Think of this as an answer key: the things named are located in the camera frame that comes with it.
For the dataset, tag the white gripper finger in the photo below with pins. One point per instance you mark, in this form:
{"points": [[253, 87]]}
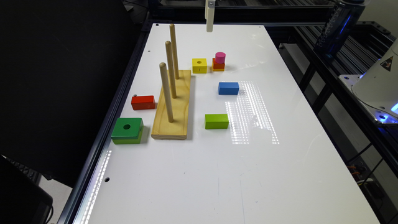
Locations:
{"points": [[209, 15]]}

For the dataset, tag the yellow block with hole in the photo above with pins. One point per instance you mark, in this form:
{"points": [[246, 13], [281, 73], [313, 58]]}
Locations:
{"points": [[199, 65]]}

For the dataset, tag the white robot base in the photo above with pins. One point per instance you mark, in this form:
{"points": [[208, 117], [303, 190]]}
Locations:
{"points": [[376, 89]]}

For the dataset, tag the pink cylinder block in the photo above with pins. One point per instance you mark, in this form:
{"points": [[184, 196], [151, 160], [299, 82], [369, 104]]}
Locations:
{"points": [[220, 57]]}

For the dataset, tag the small yellow block under orange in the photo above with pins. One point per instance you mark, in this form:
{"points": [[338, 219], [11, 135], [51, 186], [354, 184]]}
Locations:
{"points": [[217, 70]]}

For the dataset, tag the orange square block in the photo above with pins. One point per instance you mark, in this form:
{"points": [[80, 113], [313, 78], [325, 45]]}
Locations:
{"points": [[214, 61]]}

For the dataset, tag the blue rectangular block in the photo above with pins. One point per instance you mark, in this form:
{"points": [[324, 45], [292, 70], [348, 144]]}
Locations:
{"points": [[228, 88]]}

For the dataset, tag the light green rectangular block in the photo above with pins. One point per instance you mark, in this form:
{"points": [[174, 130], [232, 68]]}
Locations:
{"points": [[216, 121]]}

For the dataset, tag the red rectangular block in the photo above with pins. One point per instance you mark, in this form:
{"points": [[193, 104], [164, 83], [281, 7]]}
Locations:
{"points": [[143, 102]]}

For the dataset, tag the dark green block with hole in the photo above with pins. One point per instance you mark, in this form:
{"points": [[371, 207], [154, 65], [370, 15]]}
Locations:
{"points": [[127, 128]]}

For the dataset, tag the rear wooden peg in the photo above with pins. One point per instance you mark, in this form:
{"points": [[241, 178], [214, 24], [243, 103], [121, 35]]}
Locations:
{"points": [[174, 50]]}

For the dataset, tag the wooden peg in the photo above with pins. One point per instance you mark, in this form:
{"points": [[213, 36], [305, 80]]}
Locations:
{"points": [[168, 47], [174, 50], [166, 91]]}

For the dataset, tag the middle wooden peg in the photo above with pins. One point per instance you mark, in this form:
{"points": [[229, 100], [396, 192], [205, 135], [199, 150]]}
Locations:
{"points": [[168, 47]]}

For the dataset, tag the front wooden peg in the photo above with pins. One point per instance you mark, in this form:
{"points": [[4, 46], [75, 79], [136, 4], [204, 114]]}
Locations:
{"points": [[166, 91]]}

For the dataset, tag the wooden peg base board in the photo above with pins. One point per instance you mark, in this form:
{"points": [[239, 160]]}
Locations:
{"points": [[177, 130]]}

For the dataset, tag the black monitor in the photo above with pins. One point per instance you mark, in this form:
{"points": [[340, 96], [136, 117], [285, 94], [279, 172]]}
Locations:
{"points": [[61, 64]]}

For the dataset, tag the black keyboard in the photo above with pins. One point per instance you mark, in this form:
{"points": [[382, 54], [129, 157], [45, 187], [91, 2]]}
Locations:
{"points": [[33, 175]]}

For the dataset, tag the black aluminium table frame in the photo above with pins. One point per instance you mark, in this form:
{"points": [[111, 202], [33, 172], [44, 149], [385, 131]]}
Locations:
{"points": [[294, 22]]}

